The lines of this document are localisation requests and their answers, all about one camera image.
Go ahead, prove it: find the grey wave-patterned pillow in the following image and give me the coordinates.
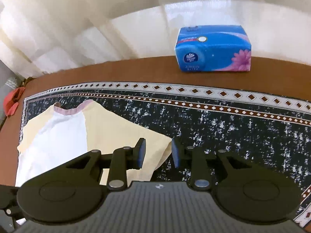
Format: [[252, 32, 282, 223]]
[[5, 76, 20, 88]]

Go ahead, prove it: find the white and cream shirt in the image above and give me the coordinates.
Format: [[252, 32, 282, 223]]
[[15, 99, 173, 187]]

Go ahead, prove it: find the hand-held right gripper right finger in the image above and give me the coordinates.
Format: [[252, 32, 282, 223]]
[[171, 138, 287, 191]]

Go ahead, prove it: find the white sheer curtain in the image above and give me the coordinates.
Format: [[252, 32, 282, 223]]
[[0, 0, 311, 78]]

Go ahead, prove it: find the blue tissue pack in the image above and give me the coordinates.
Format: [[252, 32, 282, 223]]
[[174, 25, 252, 73]]

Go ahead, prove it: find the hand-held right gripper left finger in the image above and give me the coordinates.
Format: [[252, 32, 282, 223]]
[[24, 138, 147, 190]]

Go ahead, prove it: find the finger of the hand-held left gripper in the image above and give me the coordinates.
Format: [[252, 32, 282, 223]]
[[0, 184, 25, 222]]

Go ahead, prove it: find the red cloth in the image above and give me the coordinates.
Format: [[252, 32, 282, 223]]
[[3, 87, 26, 117]]

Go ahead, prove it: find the dark patterned mat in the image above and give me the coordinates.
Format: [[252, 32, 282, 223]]
[[21, 81, 311, 229]]

